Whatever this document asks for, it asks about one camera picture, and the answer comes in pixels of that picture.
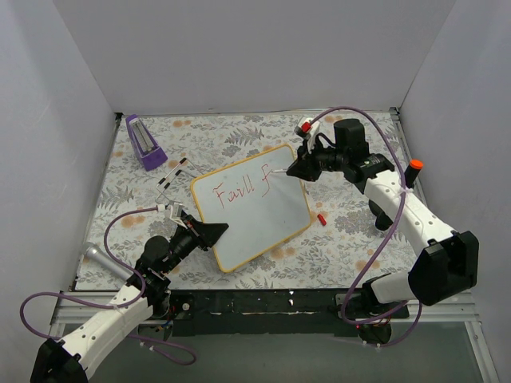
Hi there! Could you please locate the red marker cap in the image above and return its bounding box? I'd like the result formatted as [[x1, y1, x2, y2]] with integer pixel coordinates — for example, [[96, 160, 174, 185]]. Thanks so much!
[[317, 214, 327, 226]]

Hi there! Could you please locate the silver microphone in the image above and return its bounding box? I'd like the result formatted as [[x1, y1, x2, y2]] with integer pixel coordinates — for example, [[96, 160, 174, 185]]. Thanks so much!
[[81, 242, 133, 281]]

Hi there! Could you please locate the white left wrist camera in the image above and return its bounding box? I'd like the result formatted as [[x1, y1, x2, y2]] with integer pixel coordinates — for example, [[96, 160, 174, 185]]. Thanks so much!
[[164, 202, 184, 224]]

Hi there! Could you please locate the yellow framed whiteboard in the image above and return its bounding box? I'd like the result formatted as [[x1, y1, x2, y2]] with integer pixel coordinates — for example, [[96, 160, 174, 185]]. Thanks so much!
[[190, 144, 314, 273]]

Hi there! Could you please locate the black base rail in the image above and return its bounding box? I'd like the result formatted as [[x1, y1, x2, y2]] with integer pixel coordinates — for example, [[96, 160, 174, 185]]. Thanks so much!
[[123, 287, 400, 336]]

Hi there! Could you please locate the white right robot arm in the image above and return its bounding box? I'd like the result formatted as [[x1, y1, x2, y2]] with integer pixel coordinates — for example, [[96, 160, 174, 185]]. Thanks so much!
[[286, 119, 479, 322]]

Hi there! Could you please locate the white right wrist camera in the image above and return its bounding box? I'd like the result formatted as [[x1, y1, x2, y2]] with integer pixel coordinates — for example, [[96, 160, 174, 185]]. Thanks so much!
[[294, 118, 320, 153]]

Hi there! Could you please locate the purple metronome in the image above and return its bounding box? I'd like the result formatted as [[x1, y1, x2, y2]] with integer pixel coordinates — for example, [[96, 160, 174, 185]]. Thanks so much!
[[125, 114, 168, 171]]

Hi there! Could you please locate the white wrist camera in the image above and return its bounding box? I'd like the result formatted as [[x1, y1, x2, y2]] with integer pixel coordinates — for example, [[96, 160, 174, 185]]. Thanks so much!
[[164, 202, 184, 224], [294, 118, 320, 153]]

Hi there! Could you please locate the black orange-tipped flashlight on stand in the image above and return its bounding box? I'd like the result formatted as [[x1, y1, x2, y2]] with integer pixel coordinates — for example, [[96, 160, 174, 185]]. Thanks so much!
[[366, 158, 423, 231]]

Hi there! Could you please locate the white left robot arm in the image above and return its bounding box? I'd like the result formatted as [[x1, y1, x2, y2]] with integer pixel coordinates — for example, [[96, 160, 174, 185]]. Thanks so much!
[[30, 212, 229, 382]]

